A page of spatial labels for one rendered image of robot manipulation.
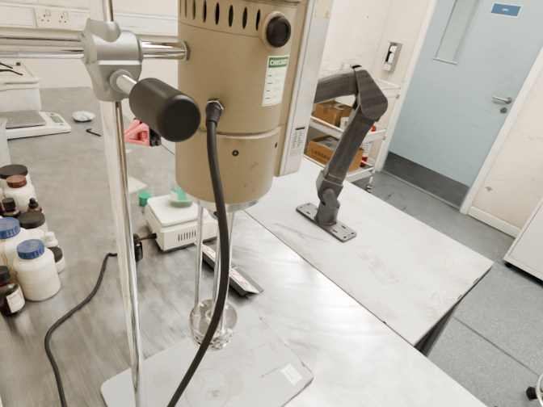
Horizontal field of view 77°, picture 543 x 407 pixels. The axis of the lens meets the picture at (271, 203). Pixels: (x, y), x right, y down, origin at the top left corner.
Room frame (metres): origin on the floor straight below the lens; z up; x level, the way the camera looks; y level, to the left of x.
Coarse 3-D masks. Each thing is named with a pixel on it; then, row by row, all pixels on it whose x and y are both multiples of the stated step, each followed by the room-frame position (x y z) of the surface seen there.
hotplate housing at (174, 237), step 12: (156, 228) 0.66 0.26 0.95; (168, 228) 0.65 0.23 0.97; (180, 228) 0.66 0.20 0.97; (192, 228) 0.68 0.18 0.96; (204, 228) 0.70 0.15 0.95; (216, 228) 0.72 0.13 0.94; (156, 240) 0.66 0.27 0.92; (168, 240) 0.64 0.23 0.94; (180, 240) 0.66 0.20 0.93; (192, 240) 0.68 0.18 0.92; (204, 240) 0.70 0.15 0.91
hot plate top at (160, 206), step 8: (152, 200) 0.72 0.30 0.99; (160, 200) 0.73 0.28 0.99; (168, 200) 0.73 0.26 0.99; (152, 208) 0.69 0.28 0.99; (160, 208) 0.69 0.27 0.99; (168, 208) 0.70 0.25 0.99; (192, 208) 0.72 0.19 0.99; (160, 216) 0.66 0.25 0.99; (168, 216) 0.66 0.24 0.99; (176, 216) 0.67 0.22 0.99; (184, 216) 0.68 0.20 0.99; (192, 216) 0.68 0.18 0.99; (168, 224) 0.64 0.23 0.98
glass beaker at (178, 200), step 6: (168, 174) 0.72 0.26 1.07; (174, 174) 0.75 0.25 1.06; (174, 180) 0.75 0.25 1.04; (174, 186) 0.70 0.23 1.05; (174, 192) 0.70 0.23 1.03; (180, 192) 0.70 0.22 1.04; (174, 198) 0.70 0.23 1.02; (180, 198) 0.70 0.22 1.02; (186, 198) 0.71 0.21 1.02; (174, 204) 0.70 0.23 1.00; (180, 204) 0.70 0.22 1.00; (186, 204) 0.71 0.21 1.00; (192, 204) 0.73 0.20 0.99
